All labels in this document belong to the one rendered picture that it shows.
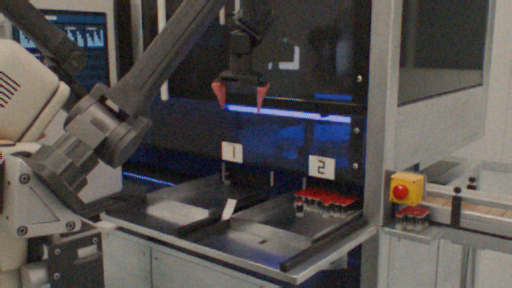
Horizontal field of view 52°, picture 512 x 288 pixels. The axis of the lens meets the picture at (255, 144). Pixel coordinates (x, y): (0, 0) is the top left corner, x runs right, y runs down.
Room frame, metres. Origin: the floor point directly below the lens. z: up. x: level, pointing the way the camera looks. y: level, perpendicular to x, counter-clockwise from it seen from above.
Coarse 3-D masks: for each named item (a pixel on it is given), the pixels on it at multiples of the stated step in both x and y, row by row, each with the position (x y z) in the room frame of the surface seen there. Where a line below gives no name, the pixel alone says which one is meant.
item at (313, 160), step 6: (312, 156) 1.51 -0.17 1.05; (318, 156) 1.50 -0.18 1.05; (312, 162) 1.51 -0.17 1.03; (318, 162) 1.50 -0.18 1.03; (330, 162) 1.47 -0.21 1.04; (312, 168) 1.51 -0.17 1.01; (330, 168) 1.47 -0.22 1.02; (312, 174) 1.51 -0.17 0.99; (318, 174) 1.49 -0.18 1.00; (324, 174) 1.48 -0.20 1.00; (330, 174) 1.47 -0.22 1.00
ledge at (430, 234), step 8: (392, 224) 1.39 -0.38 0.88; (432, 224) 1.39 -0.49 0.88; (384, 232) 1.37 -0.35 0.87; (392, 232) 1.35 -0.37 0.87; (400, 232) 1.34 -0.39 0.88; (408, 232) 1.33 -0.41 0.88; (416, 232) 1.33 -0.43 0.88; (424, 232) 1.33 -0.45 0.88; (432, 232) 1.33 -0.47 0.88; (440, 232) 1.35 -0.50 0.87; (416, 240) 1.31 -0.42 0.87; (424, 240) 1.30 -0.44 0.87; (432, 240) 1.30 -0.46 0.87
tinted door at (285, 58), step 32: (288, 0) 1.58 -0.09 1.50; (320, 0) 1.51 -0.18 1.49; (352, 0) 1.45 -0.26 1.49; (288, 32) 1.58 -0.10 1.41; (320, 32) 1.51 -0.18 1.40; (352, 32) 1.45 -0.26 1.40; (256, 64) 1.65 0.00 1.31; (288, 64) 1.58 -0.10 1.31; (320, 64) 1.51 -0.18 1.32; (288, 96) 1.58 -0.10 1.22; (320, 96) 1.51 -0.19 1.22
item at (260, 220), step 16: (288, 192) 1.58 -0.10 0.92; (256, 208) 1.45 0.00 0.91; (272, 208) 1.51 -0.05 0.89; (288, 208) 1.53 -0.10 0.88; (240, 224) 1.34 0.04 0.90; (256, 224) 1.31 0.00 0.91; (272, 224) 1.39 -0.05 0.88; (288, 224) 1.39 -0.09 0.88; (304, 224) 1.39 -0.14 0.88; (320, 224) 1.39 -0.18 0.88; (336, 224) 1.30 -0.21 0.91; (288, 240) 1.25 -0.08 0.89; (304, 240) 1.22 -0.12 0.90
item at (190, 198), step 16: (208, 176) 1.79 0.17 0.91; (160, 192) 1.61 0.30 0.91; (176, 192) 1.67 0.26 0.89; (192, 192) 1.70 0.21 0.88; (208, 192) 1.70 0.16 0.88; (224, 192) 1.70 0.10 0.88; (240, 192) 1.70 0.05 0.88; (256, 192) 1.59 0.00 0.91; (272, 192) 1.66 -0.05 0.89; (160, 208) 1.53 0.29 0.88; (176, 208) 1.49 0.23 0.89; (192, 208) 1.45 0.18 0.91; (208, 208) 1.53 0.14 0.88; (224, 208) 1.47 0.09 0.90
